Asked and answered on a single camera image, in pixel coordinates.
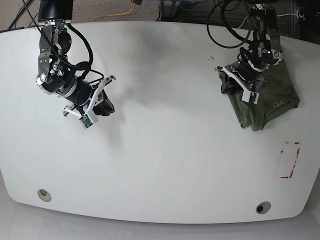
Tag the right table cable grommet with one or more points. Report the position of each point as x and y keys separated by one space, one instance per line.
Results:
x=263 y=208

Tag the left table cable grommet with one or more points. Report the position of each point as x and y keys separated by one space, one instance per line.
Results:
x=44 y=195

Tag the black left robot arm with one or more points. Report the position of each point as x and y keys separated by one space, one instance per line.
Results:
x=264 y=50

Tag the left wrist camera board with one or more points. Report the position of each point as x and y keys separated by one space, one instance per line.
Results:
x=254 y=97

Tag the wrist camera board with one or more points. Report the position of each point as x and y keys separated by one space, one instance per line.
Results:
x=254 y=97
x=85 y=122

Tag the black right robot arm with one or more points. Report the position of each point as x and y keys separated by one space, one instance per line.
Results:
x=55 y=71

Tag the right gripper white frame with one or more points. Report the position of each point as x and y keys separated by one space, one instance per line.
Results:
x=88 y=98

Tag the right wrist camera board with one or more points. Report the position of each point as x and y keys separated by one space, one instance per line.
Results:
x=85 y=122

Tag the olive green t-shirt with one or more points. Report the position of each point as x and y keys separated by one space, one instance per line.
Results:
x=276 y=97

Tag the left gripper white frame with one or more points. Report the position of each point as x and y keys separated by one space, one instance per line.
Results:
x=233 y=81

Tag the table cable grommet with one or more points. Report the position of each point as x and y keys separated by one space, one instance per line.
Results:
x=44 y=195
x=263 y=208

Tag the red tape rectangle marking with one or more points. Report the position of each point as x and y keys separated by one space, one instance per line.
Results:
x=289 y=155

